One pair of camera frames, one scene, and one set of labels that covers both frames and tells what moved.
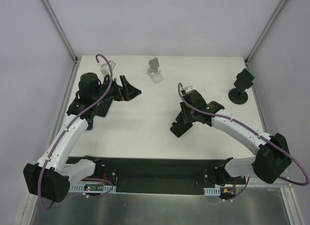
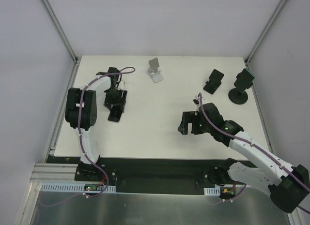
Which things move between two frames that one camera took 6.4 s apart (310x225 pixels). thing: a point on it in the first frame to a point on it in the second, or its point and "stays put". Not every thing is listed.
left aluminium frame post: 59,27 stays put
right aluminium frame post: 267,27 stays put
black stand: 102,108 to 116,112
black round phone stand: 237,97 stays put
